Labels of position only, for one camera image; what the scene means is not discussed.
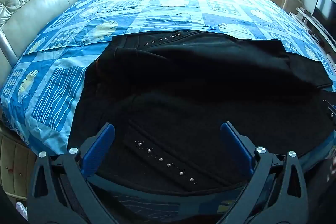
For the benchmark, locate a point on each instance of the blue patterned bed sheet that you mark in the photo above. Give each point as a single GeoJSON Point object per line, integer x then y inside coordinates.
{"type": "Point", "coordinates": [40, 95]}

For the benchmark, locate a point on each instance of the black studded pants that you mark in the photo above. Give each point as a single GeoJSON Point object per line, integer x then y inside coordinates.
{"type": "Point", "coordinates": [168, 93]}

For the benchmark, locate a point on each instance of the white tv stand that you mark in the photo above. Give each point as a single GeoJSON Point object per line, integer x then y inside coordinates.
{"type": "Point", "coordinates": [318, 33]}

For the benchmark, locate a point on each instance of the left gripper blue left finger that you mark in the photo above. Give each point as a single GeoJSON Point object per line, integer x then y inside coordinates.
{"type": "Point", "coordinates": [60, 191]}

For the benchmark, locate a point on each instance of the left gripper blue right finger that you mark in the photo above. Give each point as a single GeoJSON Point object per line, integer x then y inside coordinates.
{"type": "Point", "coordinates": [276, 189]}

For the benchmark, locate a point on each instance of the black flat television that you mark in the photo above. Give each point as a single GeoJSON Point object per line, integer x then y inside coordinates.
{"type": "Point", "coordinates": [324, 13]}

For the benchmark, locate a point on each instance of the wooden bedside cabinet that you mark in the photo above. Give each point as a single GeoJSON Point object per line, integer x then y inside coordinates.
{"type": "Point", "coordinates": [17, 163]}

